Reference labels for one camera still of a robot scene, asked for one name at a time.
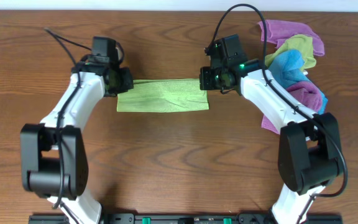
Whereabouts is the light green microfiber cloth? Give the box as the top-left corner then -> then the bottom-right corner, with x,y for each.
117,78 -> 209,113

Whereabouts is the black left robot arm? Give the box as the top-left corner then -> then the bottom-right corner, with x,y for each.
20,37 -> 134,223

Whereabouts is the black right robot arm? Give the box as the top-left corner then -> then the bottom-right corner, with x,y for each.
200,35 -> 347,223

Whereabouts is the blue microfiber cloth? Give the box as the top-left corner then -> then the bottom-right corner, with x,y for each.
267,49 -> 329,115

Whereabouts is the purple cloth far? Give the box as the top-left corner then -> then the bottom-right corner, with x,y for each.
265,19 -> 325,56

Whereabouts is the purple cloth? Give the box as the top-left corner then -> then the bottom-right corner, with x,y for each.
261,81 -> 324,135
265,19 -> 325,56

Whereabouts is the purple cloth near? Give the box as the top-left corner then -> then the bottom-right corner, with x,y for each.
261,81 -> 324,135

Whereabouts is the green cloth in pile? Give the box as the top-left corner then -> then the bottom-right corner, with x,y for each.
265,34 -> 316,71

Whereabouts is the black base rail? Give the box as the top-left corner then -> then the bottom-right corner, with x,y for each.
28,213 -> 343,224

